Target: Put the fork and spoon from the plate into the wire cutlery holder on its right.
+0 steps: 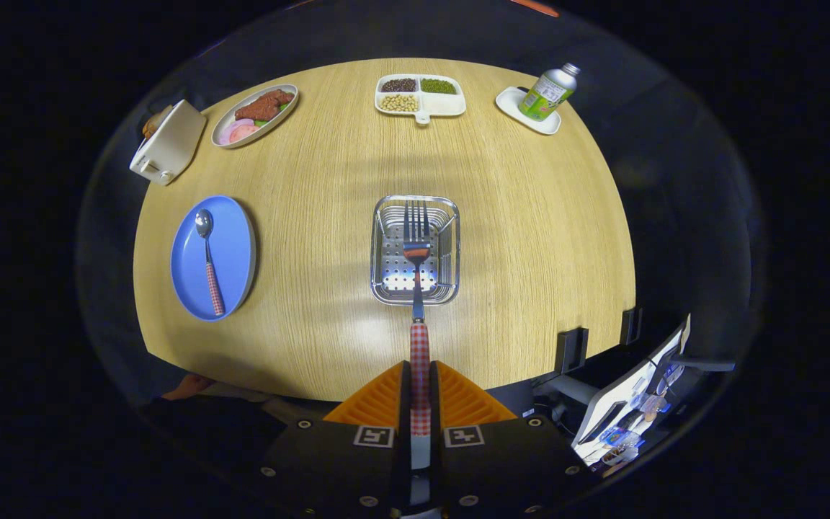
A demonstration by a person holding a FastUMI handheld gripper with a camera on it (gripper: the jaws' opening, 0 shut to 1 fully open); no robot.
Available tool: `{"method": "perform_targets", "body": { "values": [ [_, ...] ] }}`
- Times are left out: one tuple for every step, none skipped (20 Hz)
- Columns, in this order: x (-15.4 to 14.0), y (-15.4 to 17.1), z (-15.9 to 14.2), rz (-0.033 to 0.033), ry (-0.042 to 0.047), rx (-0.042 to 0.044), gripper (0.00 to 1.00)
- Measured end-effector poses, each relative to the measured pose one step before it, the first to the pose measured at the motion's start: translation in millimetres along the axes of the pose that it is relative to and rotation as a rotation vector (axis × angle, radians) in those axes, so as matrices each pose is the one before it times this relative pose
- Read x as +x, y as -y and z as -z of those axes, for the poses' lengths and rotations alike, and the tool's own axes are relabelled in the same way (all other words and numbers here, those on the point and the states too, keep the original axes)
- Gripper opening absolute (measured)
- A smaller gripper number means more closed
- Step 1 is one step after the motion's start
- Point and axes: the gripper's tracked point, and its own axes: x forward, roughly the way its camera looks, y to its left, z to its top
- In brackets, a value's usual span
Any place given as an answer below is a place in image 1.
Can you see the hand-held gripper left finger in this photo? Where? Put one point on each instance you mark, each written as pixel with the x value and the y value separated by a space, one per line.
pixel 404 461

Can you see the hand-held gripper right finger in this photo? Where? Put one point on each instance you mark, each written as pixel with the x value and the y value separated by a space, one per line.
pixel 436 461

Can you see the black table clamp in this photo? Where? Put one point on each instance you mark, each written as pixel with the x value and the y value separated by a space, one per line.
pixel 631 326
pixel 571 349

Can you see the white computer monitor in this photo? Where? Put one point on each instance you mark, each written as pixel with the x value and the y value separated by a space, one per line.
pixel 624 393

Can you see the blue plate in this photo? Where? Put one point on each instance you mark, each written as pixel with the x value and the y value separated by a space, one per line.
pixel 233 252

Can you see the white divided dish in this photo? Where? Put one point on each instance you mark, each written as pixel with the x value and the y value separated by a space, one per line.
pixel 444 107

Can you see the yellow soybeans portion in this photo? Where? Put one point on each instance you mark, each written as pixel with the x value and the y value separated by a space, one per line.
pixel 399 103

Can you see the white food plate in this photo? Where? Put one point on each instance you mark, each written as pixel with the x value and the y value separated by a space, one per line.
pixel 278 119

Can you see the pink ham slices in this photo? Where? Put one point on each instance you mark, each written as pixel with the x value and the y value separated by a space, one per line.
pixel 238 133

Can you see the white square coaster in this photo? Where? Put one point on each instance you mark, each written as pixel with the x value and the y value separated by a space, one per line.
pixel 509 101

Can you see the green beans portion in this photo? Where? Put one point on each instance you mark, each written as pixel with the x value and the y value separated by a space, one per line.
pixel 438 86

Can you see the black beans portion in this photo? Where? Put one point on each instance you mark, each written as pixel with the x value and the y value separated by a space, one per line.
pixel 398 85

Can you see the brown steak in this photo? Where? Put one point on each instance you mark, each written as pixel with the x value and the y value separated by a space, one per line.
pixel 264 107

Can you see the silver bottle green label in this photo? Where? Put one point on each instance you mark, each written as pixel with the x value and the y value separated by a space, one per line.
pixel 545 94

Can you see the white toaster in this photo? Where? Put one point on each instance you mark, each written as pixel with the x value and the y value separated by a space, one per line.
pixel 170 148

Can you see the toast slices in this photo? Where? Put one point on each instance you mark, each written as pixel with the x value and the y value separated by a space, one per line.
pixel 155 122

